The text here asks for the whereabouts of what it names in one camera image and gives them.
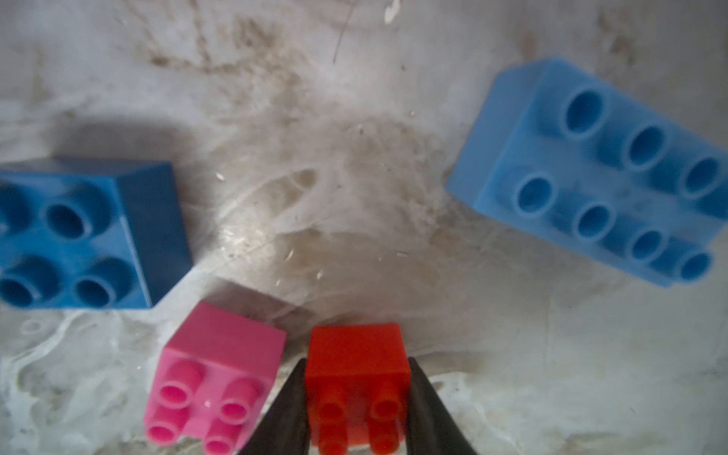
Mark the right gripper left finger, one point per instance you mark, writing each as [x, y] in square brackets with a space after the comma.
[284, 430]

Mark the light blue long lego brick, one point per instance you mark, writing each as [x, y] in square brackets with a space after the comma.
[559, 154]

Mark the red square lego brick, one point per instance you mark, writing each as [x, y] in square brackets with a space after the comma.
[357, 382]

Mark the pink square lego brick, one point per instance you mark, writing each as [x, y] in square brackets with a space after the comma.
[212, 379]

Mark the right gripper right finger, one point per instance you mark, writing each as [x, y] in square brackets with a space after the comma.
[430, 429]

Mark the dark blue square lego brick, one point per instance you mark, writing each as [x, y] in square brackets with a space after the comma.
[90, 233]

